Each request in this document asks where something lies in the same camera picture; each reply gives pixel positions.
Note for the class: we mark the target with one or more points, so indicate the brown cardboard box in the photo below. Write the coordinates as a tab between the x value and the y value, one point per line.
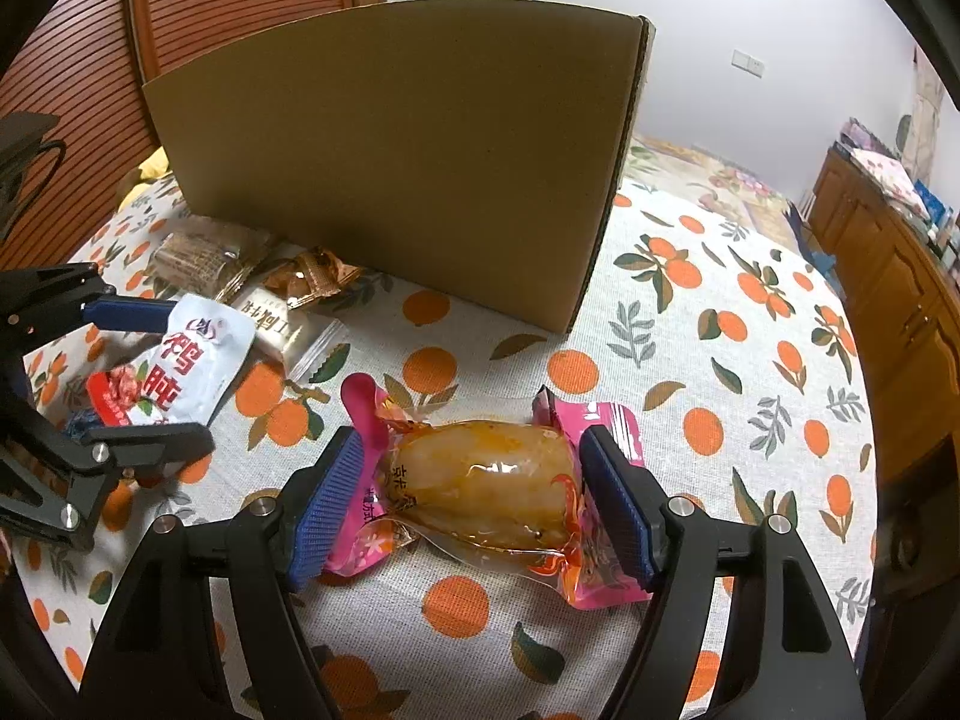
390	165

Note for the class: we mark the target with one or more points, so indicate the blue carton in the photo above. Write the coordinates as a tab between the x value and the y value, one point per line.
930	202

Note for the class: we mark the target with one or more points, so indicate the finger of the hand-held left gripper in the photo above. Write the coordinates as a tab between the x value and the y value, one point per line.
142	446
127	313

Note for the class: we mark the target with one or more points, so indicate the orange-fruit print blanket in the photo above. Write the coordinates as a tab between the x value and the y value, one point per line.
675	360

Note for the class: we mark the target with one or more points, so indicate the clear brown biscuit packet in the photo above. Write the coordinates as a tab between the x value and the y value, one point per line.
199	259

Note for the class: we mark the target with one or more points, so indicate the brown slatted wardrobe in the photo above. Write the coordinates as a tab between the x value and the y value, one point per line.
225	0

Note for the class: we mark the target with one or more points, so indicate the purple printed box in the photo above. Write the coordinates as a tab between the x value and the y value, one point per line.
859	135

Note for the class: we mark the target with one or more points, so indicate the small amber snack packet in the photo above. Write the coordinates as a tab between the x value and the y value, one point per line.
315	277

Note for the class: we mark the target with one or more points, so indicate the yellow plush toy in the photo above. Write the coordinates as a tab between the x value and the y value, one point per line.
150	165

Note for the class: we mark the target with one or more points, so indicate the pink chicken drumstick packet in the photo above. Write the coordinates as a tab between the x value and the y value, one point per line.
480	480

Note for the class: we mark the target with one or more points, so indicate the cream patterned curtain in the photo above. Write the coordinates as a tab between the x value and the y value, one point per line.
926	112

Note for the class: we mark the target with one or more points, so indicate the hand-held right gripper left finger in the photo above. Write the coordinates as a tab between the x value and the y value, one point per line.
330	502

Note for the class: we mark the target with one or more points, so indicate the wooden sideboard cabinet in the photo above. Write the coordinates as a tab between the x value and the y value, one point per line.
885	270

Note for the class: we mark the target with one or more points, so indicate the white pastry packet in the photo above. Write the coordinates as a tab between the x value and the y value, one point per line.
281	326

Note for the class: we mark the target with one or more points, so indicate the floral quilt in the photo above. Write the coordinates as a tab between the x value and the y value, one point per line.
712	172

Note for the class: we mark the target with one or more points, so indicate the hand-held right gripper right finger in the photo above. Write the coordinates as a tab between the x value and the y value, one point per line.
615	502

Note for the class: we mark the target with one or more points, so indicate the white wall switch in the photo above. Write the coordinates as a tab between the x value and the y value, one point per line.
746	60

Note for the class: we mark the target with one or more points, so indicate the white red-print snack packet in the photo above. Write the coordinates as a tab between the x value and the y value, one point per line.
187	367

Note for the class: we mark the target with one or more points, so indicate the teal cloth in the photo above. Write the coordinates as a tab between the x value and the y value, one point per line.
817	251

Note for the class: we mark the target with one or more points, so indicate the folded floral cloth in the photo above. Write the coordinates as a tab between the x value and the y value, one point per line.
889	172

